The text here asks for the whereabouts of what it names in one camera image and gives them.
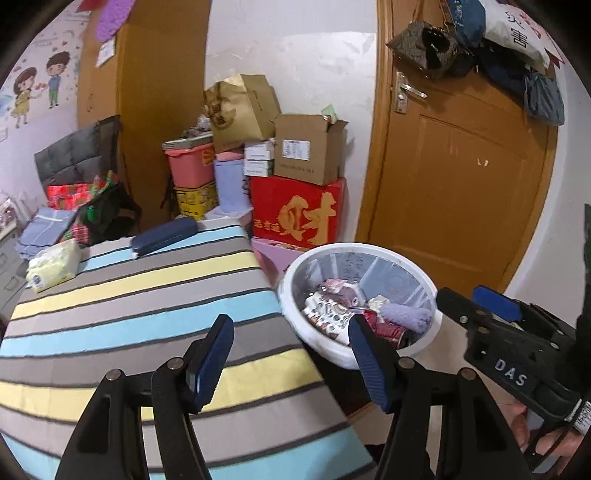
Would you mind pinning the open cardboard box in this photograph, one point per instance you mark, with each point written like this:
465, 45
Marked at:
309, 148

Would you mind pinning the dark bag hanging on door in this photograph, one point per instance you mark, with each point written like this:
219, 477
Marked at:
433, 50

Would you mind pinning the grey drawer cabinet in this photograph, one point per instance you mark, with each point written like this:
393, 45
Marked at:
12, 270

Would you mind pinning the cartoon couple wall sticker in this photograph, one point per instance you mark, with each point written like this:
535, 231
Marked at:
26, 89

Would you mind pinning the white small box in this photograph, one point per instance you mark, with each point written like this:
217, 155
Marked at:
260, 150
258, 168

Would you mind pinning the striped tablecloth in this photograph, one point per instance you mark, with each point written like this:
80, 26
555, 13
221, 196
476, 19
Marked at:
271, 417

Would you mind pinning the lavender cylindrical container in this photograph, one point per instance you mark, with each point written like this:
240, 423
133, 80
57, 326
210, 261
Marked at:
231, 184

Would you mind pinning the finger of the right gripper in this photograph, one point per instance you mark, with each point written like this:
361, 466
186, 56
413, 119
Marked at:
498, 304
461, 311

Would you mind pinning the red cartoon drink can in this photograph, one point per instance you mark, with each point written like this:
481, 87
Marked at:
331, 314

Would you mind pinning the dark blue glasses case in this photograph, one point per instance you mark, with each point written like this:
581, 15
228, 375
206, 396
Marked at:
162, 236

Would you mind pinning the wooden wardrobe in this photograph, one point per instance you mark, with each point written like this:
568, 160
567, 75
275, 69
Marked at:
154, 83

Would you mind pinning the red soda can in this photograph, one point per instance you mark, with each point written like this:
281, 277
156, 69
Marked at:
392, 329

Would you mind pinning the white round trash bin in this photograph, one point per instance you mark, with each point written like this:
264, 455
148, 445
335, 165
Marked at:
377, 270

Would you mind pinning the red plaid blanket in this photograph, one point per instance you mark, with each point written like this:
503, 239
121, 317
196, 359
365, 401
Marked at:
71, 197

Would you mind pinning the folded blue cloth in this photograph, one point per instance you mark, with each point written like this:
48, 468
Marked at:
43, 231

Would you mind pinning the white printed bag on door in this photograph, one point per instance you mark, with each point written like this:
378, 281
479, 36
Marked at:
512, 28

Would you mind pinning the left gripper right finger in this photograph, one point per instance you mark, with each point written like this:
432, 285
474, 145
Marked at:
377, 361

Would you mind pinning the dark grey quilted cushion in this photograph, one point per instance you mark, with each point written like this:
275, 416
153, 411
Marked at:
80, 156

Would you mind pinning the black bag on chair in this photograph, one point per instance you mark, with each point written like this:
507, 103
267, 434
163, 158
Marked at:
110, 215

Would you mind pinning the purple round mat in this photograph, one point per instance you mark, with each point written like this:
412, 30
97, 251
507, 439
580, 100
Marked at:
113, 16

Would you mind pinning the pink milk carton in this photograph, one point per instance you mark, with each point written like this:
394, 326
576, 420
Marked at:
346, 293

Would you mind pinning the white small box upper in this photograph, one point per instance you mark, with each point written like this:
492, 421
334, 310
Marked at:
260, 150

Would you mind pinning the red gift box gold character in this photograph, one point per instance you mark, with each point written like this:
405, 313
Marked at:
297, 212

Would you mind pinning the gold paper bag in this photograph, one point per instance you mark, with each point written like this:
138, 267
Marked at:
241, 109

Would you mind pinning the pink box under red box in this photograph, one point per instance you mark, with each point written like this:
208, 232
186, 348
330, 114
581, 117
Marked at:
274, 257

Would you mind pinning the white foam net sleeve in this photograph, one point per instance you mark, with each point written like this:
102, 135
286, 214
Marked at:
415, 319

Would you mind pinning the white small box lower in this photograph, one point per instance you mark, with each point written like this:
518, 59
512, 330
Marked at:
258, 168

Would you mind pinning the person's right hand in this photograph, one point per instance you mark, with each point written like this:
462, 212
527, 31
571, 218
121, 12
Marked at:
516, 416

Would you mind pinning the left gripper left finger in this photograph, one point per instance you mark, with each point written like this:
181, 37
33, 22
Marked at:
205, 362

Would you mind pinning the yellow tissue pack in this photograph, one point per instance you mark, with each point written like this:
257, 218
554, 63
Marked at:
53, 265

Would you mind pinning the wooden door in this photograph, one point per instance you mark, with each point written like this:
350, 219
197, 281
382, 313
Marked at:
458, 183

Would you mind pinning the crumpled paper cup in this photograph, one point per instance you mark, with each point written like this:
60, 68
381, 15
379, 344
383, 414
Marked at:
377, 302

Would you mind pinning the yellow patterned box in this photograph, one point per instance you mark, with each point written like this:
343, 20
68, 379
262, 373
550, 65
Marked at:
196, 202

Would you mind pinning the pink plastic bin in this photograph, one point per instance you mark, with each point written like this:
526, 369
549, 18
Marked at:
191, 168

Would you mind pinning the silver door handle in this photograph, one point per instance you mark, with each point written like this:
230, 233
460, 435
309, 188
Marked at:
403, 91

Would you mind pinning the paper note on wardrobe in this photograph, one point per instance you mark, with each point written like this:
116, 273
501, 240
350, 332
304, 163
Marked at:
106, 51

